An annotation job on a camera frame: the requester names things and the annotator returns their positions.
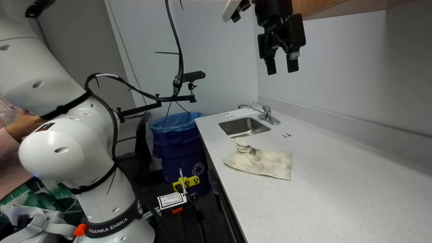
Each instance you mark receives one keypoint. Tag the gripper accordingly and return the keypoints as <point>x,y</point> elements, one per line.
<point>271,13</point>

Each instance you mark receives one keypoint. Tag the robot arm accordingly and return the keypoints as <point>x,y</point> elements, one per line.
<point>60,101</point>

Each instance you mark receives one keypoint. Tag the beige stained towel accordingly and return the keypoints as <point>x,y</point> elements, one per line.
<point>266,162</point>

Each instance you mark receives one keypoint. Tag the steel tap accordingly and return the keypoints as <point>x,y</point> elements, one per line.
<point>266,113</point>

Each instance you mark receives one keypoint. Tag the steel sink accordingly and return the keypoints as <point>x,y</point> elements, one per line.
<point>243,126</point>

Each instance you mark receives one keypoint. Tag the blue recycling bin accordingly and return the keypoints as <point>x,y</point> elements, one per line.
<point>180,148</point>

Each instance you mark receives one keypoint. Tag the yellow power socket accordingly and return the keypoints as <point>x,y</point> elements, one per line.
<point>189,182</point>

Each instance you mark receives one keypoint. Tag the white paper tag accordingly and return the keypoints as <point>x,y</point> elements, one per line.
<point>171,200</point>

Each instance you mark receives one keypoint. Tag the camera on mount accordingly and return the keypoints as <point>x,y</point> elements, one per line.
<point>190,76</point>

